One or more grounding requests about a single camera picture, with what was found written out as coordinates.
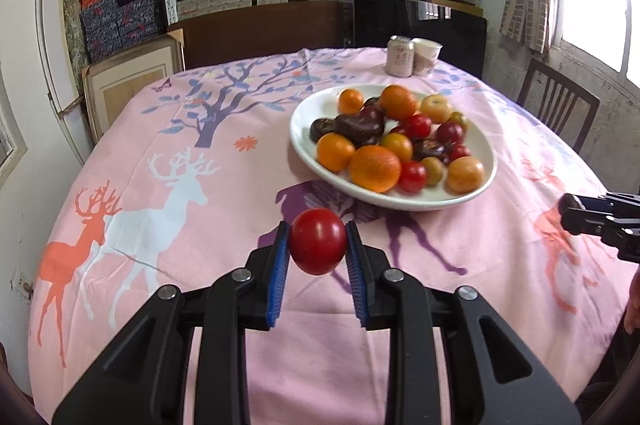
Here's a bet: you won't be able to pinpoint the pale yellow passion fruit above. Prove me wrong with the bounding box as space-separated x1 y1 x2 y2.
446 156 485 194

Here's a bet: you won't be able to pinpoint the small yellow longan fruit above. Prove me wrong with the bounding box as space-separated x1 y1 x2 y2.
420 156 445 187

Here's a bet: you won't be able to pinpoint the yellow orange tomato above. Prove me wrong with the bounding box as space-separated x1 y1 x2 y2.
448 111 469 133

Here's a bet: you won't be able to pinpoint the large dark water chestnut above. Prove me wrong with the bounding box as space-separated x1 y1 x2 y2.
412 138 447 162

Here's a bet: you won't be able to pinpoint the pale yellow round fruit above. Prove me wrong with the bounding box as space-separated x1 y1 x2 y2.
420 94 452 124

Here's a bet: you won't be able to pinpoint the orange cherry tomato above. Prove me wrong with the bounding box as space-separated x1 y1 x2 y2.
378 133 413 163
316 133 356 174
337 88 364 115

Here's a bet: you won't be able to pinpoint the large orange mandarin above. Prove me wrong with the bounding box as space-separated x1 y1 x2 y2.
348 146 401 193

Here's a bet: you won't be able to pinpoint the dark water chestnut front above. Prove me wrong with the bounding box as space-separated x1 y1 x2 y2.
363 97 378 108

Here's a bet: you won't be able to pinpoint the person's right hand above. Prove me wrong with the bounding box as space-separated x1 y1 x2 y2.
623 268 640 335

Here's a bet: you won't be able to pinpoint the dark wooden chair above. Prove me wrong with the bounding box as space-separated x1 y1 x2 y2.
516 59 600 153

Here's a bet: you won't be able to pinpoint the small red cherry tomato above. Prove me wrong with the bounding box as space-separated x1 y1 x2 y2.
288 208 347 275

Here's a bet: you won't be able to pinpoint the white oval plate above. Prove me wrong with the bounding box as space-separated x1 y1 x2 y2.
290 85 497 212

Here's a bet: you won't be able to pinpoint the white paper cup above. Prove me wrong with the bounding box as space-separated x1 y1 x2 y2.
412 37 442 76

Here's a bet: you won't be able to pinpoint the pink beverage can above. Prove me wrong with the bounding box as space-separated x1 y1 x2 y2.
385 35 414 78

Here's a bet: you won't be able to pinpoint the framed picture leaning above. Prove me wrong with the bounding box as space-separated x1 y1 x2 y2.
81 29 184 144

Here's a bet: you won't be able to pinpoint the dark wooden cabinet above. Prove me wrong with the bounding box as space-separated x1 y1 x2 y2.
169 0 352 69

